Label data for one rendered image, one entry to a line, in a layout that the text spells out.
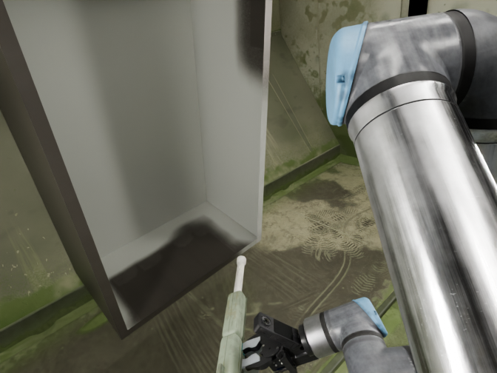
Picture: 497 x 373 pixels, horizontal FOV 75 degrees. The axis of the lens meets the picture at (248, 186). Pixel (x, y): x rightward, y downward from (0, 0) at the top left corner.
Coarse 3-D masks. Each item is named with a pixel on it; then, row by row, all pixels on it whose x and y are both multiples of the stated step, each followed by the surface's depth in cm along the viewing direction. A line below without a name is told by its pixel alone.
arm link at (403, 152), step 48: (336, 48) 37; (384, 48) 35; (432, 48) 35; (336, 96) 37; (384, 96) 33; (432, 96) 32; (384, 144) 32; (432, 144) 29; (384, 192) 31; (432, 192) 28; (480, 192) 27; (384, 240) 31; (432, 240) 27; (480, 240) 25; (432, 288) 26; (480, 288) 24; (432, 336) 25; (480, 336) 23
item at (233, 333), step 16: (240, 256) 112; (240, 272) 105; (240, 288) 99; (240, 304) 91; (224, 320) 88; (240, 320) 87; (224, 336) 84; (240, 336) 84; (224, 352) 78; (240, 352) 80; (224, 368) 74; (240, 368) 77
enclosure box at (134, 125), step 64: (0, 0) 47; (64, 0) 81; (128, 0) 91; (192, 0) 103; (256, 0) 85; (0, 64) 55; (64, 64) 87; (128, 64) 98; (192, 64) 114; (256, 64) 94; (64, 128) 94; (128, 128) 108; (192, 128) 127; (256, 128) 106; (64, 192) 65; (128, 192) 119; (192, 192) 142; (256, 192) 120; (128, 256) 124; (192, 256) 124; (128, 320) 102
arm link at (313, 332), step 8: (304, 320) 77; (312, 320) 76; (304, 328) 75; (312, 328) 74; (320, 328) 73; (312, 336) 73; (320, 336) 73; (312, 344) 73; (320, 344) 72; (328, 344) 72; (320, 352) 73; (328, 352) 73
